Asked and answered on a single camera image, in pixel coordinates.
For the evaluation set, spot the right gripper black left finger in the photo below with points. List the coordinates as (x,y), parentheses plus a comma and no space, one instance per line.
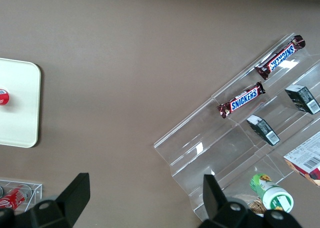
(75,193)

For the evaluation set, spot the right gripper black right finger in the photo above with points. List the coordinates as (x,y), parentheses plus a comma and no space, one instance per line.
(212,195)

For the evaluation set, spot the wicker basket holding foil trays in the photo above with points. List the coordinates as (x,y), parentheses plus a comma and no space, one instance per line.
(256,206)

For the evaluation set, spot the cream plastic tray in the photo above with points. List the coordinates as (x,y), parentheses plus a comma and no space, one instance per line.
(20,118)

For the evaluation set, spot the clear acrylic bottle rack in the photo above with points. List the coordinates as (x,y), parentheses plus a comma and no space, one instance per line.
(36,190)

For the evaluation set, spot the clear acrylic stepped display stand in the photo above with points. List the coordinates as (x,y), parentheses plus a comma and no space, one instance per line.
(212,143)

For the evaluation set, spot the green bottle with white cap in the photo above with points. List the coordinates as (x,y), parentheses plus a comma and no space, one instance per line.
(270,190)

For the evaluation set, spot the red soda can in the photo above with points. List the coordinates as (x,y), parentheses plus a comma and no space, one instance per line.
(12,200)

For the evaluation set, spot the small dark green carton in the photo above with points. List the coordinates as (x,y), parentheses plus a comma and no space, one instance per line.
(302,99)
(262,129)

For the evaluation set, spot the Snickers chocolate bar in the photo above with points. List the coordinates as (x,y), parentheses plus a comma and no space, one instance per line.
(241,100)
(281,56)

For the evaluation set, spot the printed snack box with barcode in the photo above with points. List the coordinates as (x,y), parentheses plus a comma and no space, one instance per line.
(305,158)

